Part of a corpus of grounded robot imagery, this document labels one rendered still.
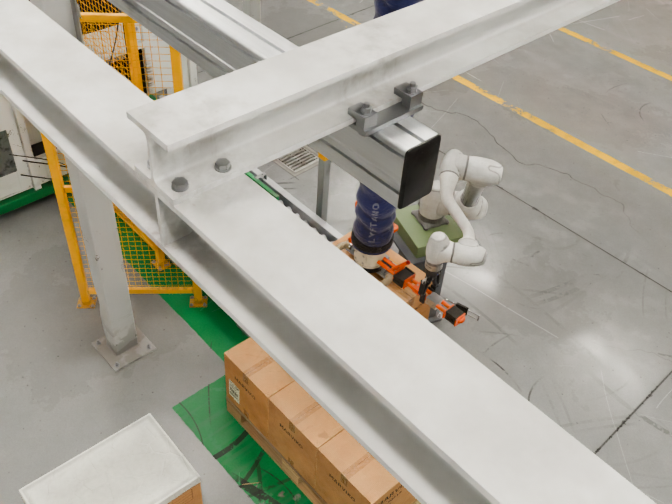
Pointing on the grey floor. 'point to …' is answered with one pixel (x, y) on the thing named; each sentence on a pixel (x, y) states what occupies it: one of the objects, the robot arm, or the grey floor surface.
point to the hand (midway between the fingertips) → (427, 294)
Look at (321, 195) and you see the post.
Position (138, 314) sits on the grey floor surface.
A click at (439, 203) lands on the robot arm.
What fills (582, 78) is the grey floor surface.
